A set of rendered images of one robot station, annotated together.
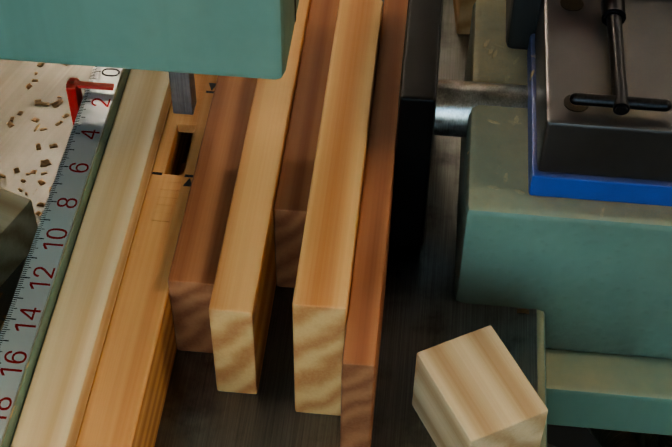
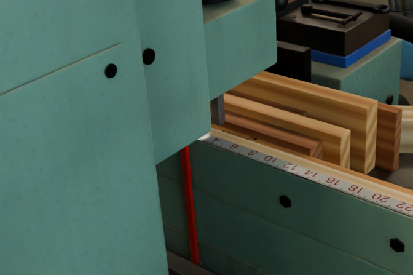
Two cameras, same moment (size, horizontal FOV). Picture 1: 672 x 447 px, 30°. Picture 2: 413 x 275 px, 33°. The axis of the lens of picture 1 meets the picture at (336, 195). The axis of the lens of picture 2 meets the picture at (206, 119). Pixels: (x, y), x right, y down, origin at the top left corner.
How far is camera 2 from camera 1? 0.54 m
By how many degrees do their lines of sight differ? 45
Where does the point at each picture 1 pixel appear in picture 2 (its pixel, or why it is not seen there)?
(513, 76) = not seen: hidden behind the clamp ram
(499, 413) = not seen: outside the picture
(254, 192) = (288, 115)
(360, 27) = not seen: hidden behind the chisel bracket
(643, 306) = (378, 96)
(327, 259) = (351, 98)
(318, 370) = (370, 143)
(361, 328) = (383, 106)
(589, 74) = (329, 21)
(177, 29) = (251, 53)
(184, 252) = (298, 142)
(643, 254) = (376, 71)
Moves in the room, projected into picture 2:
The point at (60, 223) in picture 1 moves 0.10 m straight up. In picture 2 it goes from (263, 156) to (259, 45)
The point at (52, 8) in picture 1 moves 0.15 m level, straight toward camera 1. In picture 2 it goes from (216, 66) to (402, 79)
